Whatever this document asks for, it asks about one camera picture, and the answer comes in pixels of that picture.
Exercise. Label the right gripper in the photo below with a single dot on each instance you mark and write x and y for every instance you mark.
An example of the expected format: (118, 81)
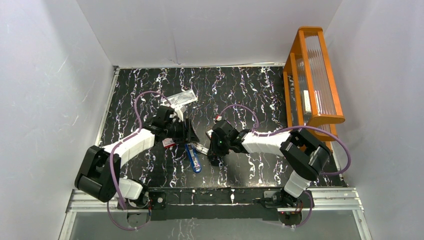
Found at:
(213, 148)

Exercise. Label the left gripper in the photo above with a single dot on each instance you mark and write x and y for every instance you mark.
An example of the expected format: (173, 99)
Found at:
(187, 133)

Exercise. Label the red white staple box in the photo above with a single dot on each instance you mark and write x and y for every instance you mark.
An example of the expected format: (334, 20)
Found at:
(168, 143)

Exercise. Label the silver staple strips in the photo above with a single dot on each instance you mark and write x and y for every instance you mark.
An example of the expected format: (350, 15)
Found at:
(209, 133)

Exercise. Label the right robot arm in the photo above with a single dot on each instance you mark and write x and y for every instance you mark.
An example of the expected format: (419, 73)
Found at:
(306, 154)

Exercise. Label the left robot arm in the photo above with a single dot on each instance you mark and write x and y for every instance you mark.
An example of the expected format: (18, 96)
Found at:
(99, 173)

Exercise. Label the white plastic package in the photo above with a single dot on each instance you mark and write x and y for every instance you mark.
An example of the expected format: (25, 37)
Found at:
(183, 98)

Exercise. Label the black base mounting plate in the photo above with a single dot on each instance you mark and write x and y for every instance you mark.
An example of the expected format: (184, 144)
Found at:
(263, 203)

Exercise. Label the orange wooden rack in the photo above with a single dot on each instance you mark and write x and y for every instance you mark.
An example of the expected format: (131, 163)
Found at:
(310, 91)

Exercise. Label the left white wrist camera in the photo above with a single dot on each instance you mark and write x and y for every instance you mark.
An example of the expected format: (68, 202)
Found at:
(178, 115)

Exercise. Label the aluminium frame rail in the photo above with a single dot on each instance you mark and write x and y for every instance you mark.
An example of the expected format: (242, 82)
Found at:
(326, 213)

